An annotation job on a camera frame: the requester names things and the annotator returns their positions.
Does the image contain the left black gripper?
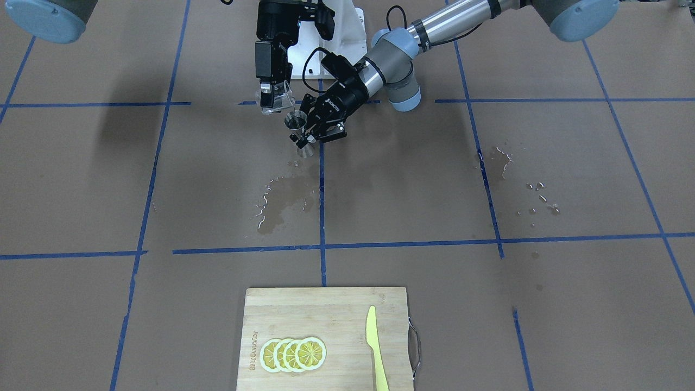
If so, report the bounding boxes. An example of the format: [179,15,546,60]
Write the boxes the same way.
[290,76,370,148]

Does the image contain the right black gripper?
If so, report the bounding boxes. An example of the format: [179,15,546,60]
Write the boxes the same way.
[255,1,336,109]

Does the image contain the steel double jigger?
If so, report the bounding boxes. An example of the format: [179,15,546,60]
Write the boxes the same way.
[285,110,316,158]

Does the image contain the clear glass cup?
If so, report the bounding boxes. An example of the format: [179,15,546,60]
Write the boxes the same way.
[256,81,296,115]

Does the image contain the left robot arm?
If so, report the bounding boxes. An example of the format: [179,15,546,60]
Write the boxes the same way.
[290,1,619,149]

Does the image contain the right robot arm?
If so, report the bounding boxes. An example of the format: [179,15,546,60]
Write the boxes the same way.
[5,1,336,113]

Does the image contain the bamboo cutting board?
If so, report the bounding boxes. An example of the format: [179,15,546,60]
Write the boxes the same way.
[236,287,414,390]

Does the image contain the yellow plastic knife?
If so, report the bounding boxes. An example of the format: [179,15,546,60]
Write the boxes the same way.
[365,305,389,390]

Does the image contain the front lemon slice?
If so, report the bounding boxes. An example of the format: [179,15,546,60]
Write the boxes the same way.
[295,337,327,370]

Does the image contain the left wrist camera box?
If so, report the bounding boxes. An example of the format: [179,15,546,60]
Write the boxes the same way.
[320,52,363,83]

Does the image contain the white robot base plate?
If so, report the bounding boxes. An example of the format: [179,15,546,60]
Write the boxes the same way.
[288,1,367,81]

